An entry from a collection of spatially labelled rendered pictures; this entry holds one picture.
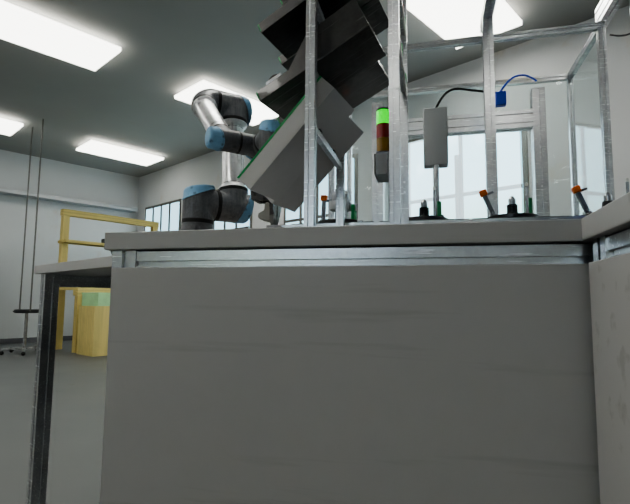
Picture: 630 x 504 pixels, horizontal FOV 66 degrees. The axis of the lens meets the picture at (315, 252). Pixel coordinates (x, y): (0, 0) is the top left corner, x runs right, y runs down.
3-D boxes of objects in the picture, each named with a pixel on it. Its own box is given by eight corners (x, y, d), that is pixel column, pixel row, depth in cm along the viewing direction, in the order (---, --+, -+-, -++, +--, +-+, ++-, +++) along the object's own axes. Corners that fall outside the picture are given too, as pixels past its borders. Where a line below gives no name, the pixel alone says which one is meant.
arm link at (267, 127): (275, 128, 165) (286, 120, 158) (275, 159, 164) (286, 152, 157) (254, 123, 162) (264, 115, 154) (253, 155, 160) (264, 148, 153)
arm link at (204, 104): (187, 79, 189) (214, 124, 153) (214, 85, 195) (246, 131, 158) (181, 107, 195) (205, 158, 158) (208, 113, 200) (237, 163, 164)
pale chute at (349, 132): (271, 203, 120) (260, 192, 121) (294, 212, 132) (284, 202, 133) (346, 114, 114) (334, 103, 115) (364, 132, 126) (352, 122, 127)
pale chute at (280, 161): (249, 190, 105) (237, 177, 107) (277, 201, 117) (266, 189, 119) (334, 87, 99) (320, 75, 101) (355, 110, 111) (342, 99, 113)
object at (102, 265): (33, 274, 166) (34, 265, 166) (241, 282, 231) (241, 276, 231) (127, 265, 118) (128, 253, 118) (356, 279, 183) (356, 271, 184)
